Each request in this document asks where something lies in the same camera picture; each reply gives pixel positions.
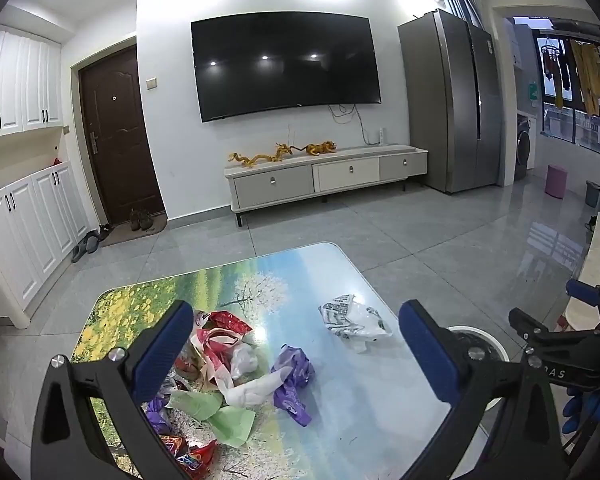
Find white wall cabinets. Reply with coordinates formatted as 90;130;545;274
0;25;63;142

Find beige cloth covered table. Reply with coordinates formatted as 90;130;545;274
565;211;600;332

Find grey white television cabinet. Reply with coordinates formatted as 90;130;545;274
224;144;429;228

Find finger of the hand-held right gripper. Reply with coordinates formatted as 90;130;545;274
508;307;555;357
566;279;600;341

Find yellow tiger figurine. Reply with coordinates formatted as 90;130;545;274
302;140;339;157

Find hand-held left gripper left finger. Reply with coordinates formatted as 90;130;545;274
30;301;195;480

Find white round trash bin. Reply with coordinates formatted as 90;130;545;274
445;324;512;413

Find grey steel refrigerator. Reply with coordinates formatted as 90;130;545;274
397;8;503;195

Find yellow dragon figurine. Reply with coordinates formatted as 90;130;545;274
229;142;302;168

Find brown entrance door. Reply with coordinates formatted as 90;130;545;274
78;44;167;231

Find white base cabinets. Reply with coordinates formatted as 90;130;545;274
0;161;91;318

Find white crumpled plastic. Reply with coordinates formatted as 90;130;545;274
222;372;286;407

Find blue curtain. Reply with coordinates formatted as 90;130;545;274
440;0;483;28

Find green wrapper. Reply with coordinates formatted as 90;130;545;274
167;389;257;450

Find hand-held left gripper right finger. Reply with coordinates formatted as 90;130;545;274
399;300;573;480

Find yellow hanging clothes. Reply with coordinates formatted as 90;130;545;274
570;40;600;117

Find grey washing machine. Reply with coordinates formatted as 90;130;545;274
514;114;537;183

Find round clothes drying hanger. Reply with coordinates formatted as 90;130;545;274
540;44;573;91

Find white black-print plastic bag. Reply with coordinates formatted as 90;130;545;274
318;294;393;353

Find pink white plastic bag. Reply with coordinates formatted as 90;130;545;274
189;327;243;391

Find small purple wrapper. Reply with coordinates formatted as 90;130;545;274
145;396;173;436

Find brown doormat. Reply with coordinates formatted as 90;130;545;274
100;219;171;248

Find large purple wrapper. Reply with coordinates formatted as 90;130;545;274
271;344;315;427

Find black wall television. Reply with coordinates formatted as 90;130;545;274
190;11;383;123

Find person's right hand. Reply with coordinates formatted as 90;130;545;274
562;385;600;434

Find purple stool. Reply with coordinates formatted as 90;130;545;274
544;164;567;199

